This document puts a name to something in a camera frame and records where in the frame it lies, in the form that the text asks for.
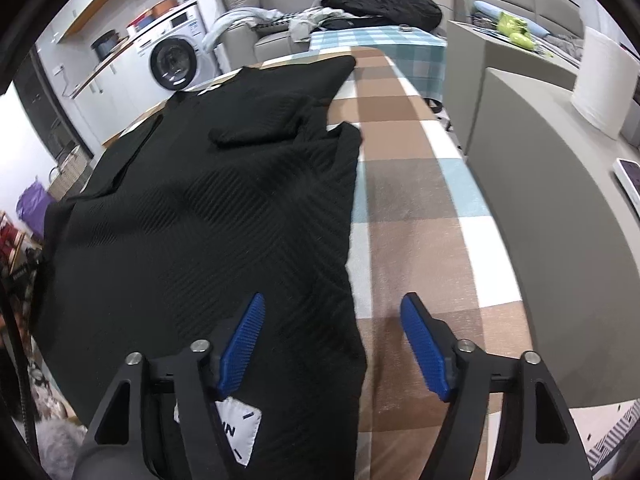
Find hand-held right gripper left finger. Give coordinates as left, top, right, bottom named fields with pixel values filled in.
left=72, top=292, right=266, bottom=480

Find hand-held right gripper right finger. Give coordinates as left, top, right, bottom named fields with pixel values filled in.
left=400, top=291, right=593, bottom=480

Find black knit sweater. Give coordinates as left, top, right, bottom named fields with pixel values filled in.
left=30, top=55, right=368, bottom=480

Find brown blue checked tablecloth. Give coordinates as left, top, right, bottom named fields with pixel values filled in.
left=102, top=46, right=538, bottom=480

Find large grey cabinet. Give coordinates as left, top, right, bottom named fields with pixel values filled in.
left=465, top=67, right=640, bottom=408

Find grey striped cloth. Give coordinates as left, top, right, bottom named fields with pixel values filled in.
left=587, top=400, right=640, bottom=471

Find grey fluffy cloth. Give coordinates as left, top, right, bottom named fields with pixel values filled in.
left=35, top=417, right=88, bottom=480

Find woven laundry basket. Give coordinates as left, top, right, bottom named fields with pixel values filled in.
left=47, top=145, right=93, bottom=201

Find purple bag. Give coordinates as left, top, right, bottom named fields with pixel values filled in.
left=16, top=181, right=58, bottom=238

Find white tablet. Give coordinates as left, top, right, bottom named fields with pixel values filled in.
left=612, top=157, right=640, bottom=201

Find white kitchen counter cabinet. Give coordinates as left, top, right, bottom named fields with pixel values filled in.
left=70, top=35, right=166, bottom=146

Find white washing machine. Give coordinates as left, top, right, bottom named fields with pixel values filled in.
left=134, top=7, right=216, bottom=92

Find small grey cabinet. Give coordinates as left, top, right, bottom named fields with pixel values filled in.
left=445, top=20, right=578, bottom=153

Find grey sofa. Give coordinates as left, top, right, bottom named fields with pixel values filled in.
left=215, top=0, right=326, bottom=63

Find teal checked cloth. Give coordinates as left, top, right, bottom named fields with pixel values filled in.
left=307, top=25, right=448, bottom=106

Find black built-in oven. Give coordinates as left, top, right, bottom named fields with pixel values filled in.
left=12, top=45, right=96, bottom=166

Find white box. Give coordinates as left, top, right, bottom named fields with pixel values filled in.
left=571, top=26, right=640, bottom=141

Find black white patterned cushion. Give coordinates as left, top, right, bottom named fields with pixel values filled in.
left=255, top=15, right=296, bottom=32

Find white grey garment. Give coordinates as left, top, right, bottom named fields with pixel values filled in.
left=202, top=7, right=283, bottom=53

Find pale crumpled garment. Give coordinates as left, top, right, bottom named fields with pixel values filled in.
left=287, top=7, right=341, bottom=41

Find dark cooking pot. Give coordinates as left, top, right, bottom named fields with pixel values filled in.
left=91, top=30, right=121, bottom=61

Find yellow-green cloth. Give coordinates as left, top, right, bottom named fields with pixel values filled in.
left=495, top=12, right=533, bottom=51

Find grey bedding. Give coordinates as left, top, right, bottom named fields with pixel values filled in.
left=540, top=32, right=586, bottom=66

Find red blue bowls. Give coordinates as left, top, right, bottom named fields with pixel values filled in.
left=125, top=8, right=156, bottom=36

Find light blue pillow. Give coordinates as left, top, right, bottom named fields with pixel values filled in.
left=472, top=1, right=551, bottom=38

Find black quilted jacket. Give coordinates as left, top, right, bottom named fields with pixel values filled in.
left=320, top=0, right=443, bottom=31

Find wooden wall shelf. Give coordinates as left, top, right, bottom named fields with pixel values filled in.
left=52, top=0, right=176, bottom=43

